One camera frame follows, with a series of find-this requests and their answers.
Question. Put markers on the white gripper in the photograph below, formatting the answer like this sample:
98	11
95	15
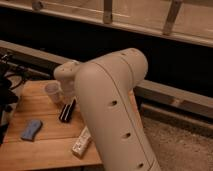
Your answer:
68	92

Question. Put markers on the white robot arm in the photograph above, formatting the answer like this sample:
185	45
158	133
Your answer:
101	87

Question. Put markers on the wooden table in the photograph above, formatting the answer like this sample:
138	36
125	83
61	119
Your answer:
52	145

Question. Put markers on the blue sponge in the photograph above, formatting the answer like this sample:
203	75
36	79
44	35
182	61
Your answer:
31	130

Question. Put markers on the black equipment with cables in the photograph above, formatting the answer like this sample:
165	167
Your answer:
7	97

